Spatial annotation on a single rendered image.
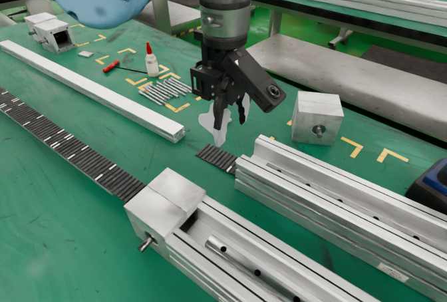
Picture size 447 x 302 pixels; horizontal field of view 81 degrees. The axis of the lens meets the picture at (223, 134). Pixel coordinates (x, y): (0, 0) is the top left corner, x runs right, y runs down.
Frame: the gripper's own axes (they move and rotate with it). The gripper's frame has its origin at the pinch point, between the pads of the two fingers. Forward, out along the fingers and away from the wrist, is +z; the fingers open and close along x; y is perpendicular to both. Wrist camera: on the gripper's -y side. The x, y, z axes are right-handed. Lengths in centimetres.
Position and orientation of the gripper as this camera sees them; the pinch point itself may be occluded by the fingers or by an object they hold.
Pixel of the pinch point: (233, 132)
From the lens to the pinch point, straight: 53.9
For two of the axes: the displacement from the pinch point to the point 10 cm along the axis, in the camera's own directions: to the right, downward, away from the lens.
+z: 0.0, 7.5, 6.7
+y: -8.2, -3.8, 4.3
